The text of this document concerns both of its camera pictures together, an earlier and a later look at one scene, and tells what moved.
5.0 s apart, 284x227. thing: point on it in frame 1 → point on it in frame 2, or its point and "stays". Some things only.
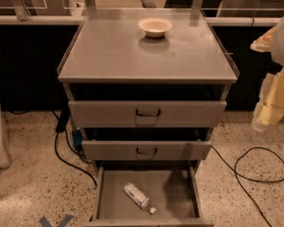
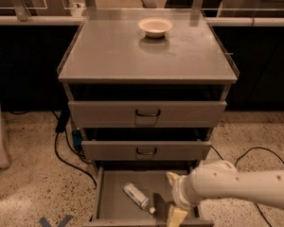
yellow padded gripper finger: x=264 y=43 → x=182 y=190
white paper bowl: x=155 y=26 stays
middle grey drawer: x=145 y=150 stays
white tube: x=141 y=200 stays
